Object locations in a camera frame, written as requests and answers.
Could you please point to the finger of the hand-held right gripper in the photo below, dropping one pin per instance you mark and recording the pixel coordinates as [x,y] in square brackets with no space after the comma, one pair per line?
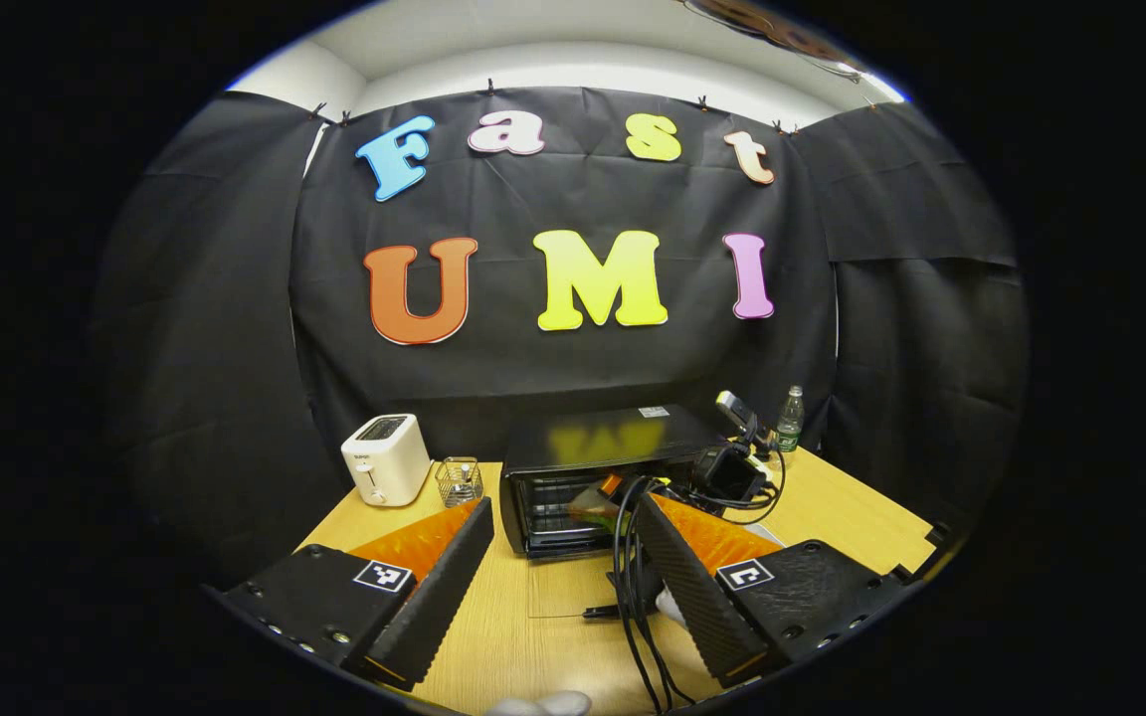
[615,487]

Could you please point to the white toaster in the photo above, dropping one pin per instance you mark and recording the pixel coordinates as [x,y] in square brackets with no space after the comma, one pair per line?
[384,467]

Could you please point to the clear plastic water bottle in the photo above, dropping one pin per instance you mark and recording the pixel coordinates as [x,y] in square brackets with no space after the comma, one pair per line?
[790,423]

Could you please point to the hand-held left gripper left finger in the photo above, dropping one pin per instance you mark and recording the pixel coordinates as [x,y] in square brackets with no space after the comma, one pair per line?
[439,607]

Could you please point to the small ceiling light panel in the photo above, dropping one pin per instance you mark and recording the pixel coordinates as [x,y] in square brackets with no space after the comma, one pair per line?
[888,89]

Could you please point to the row of small cloth clips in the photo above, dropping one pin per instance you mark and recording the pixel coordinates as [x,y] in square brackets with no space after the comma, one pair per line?
[490,87]

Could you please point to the black backdrop cloth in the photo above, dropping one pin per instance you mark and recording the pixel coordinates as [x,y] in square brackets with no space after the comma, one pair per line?
[573,199]

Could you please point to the black electric oven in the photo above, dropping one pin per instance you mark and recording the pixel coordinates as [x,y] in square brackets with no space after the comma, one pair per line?
[613,438]

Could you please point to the brown round fixture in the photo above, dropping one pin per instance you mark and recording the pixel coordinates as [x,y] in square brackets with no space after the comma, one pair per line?
[772,30]

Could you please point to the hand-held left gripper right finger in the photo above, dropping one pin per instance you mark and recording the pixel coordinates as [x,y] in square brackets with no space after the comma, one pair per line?
[697,597]

